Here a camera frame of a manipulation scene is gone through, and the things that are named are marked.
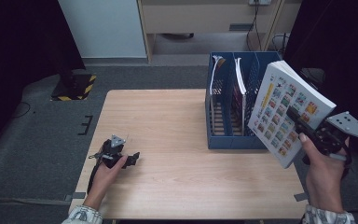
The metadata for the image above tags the white power strip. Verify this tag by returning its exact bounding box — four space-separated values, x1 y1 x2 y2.
248 0 272 7

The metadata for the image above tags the black yellow striped stand base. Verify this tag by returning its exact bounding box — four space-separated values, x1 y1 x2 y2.
49 73 98 102

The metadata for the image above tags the person's left hand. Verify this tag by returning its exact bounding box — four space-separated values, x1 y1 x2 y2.
83 155 129 211

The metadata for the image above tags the light wooden desk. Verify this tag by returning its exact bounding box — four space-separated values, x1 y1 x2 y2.
136 0 302 64

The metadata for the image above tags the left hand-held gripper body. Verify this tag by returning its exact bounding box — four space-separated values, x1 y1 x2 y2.
89 133 128 169

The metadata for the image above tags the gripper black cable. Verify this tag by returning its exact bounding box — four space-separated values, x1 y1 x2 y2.
342 154 354 181
86 139 108 195

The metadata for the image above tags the blue file rack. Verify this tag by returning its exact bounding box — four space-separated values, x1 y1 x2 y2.
204 50 283 150

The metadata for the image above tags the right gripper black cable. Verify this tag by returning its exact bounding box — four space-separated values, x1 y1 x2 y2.
342 154 354 181

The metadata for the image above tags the person's right hand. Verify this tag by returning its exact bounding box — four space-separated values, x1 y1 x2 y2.
298 133 352 215

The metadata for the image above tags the black book with red cards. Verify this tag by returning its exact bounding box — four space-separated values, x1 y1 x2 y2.
209 55 227 96

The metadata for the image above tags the dark object under desk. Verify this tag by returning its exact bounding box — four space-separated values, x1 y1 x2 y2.
160 32 196 41

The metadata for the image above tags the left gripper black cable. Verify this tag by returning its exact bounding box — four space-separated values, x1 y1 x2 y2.
86 139 108 195

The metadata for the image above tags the grey tape piece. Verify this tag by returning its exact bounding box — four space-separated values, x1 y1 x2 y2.
64 191 87 203
293 192 309 203

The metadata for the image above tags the black hanging cable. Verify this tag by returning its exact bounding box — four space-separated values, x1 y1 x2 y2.
245 3 264 52

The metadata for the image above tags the white book with colourful pictures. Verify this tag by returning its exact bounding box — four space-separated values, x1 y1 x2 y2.
247 60 337 169

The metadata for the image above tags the white panel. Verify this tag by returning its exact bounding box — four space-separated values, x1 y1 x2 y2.
57 0 147 59

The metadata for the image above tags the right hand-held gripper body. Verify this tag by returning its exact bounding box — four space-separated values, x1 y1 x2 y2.
307 110 358 156

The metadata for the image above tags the black curtain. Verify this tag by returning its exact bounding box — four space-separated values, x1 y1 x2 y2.
282 0 358 169
0 0 87 157

